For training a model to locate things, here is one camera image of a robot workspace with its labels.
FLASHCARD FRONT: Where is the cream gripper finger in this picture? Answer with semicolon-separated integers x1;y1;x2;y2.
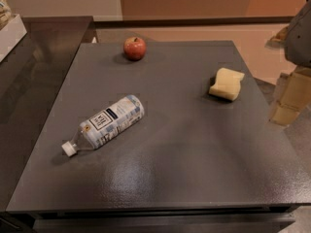
269;66;311;126

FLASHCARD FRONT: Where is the clear plastic water bottle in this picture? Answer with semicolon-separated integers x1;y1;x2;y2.
62;95;145;157

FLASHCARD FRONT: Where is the yellow sponge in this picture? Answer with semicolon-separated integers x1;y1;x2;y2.
209;68;245;101

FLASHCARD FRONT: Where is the dark side counter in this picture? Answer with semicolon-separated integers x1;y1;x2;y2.
0;17;97;214

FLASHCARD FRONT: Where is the red apple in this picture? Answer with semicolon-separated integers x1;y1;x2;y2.
123;37;147;61

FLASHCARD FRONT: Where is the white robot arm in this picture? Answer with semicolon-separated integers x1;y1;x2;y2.
269;0;311;126

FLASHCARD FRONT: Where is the white box on counter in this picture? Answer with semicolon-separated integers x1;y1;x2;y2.
0;14;27;62

